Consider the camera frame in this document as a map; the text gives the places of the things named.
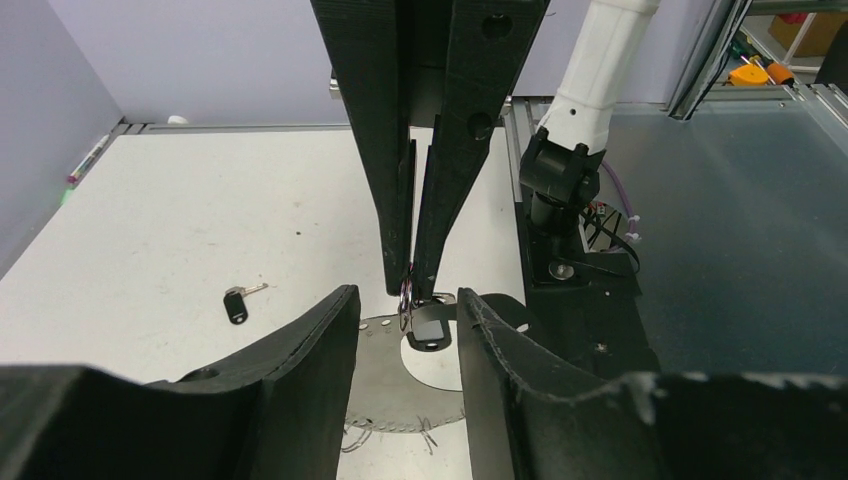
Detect orange tools on shelf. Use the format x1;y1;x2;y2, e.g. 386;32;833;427
725;39;796;87

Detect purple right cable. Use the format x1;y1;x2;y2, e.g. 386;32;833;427
599;162;644;243

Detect metal ring plate with keyrings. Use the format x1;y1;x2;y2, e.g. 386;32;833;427
339;278;531;455

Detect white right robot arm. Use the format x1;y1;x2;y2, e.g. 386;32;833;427
311;1;658;302

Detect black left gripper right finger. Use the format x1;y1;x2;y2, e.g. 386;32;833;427
457;288;847;479

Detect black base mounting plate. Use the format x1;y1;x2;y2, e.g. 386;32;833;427
514;202;660;379

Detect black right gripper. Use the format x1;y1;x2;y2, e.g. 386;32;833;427
311;0;548;301

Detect coloured marker pen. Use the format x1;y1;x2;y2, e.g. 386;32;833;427
59;134;110;206

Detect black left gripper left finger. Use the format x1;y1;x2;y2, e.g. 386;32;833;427
1;285;361;479

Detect key with black tag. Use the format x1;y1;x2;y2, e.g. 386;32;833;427
223;283;269;325

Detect small key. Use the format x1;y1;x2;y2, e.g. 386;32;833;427
405;293;457;353

